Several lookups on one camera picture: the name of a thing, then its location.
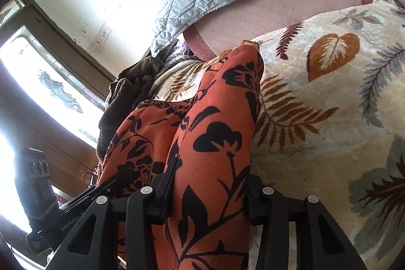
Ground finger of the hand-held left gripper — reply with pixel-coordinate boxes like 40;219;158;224
59;176;123;211

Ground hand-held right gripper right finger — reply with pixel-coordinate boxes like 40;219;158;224
246;174;368;270

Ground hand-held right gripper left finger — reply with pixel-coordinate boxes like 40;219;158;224
46;159;178;270

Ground orange floral pants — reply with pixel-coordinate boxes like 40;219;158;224
96;45;265;270

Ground cream leaf print blanket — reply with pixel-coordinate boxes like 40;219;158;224
152;0;405;270

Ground dark brown towel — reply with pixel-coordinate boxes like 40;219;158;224
96;55;165;163

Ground window with patterned glass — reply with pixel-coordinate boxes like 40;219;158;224
0;0;110;146

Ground grey striped cloth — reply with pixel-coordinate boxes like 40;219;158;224
152;42;198;92

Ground pink bed sheet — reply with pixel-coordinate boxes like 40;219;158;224
184;0;377;62

